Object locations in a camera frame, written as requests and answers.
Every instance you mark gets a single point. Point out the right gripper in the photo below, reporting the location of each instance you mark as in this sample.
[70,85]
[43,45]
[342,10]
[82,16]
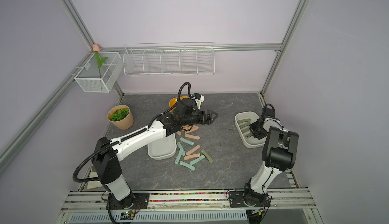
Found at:
[253,126]

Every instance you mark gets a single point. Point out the white mesh basket small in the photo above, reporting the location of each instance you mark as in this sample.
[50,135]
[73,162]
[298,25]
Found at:
[88,76]

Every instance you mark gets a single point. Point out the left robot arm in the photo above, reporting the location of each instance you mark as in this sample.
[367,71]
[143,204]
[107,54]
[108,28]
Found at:
[103,164]

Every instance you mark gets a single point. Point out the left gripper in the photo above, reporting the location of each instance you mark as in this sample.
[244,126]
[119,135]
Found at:
[209,120]

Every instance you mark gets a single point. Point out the white storage box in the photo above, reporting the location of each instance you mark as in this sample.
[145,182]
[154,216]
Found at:
[162,149]
[251,142]

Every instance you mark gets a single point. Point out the potted green plant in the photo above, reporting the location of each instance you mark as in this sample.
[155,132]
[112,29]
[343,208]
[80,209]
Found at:
[121,117]

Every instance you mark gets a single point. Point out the white wire basket long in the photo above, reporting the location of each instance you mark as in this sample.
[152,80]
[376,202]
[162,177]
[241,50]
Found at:
[195,58]

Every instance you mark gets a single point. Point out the yellow storage box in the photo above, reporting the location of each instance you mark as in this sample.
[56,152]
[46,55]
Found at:
[173,101]

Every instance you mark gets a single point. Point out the artificial tulip flower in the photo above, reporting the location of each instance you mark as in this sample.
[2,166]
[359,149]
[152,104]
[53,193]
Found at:
[100,60]

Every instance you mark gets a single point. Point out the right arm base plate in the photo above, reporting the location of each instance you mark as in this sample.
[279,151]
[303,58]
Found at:
[238,199]

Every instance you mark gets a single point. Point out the mint knife long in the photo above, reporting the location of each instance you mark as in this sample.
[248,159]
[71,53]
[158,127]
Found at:
[178,158]

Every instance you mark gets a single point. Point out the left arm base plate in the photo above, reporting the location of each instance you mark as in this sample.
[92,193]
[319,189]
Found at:
[133,201]

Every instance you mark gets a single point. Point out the mint knife short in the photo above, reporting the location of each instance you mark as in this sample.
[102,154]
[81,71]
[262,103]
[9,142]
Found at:
[183,153]

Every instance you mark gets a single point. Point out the mint knife bottom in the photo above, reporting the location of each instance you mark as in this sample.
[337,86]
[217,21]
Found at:
[191,167]

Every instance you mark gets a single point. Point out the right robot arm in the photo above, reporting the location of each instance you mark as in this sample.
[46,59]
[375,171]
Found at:
[278,154]

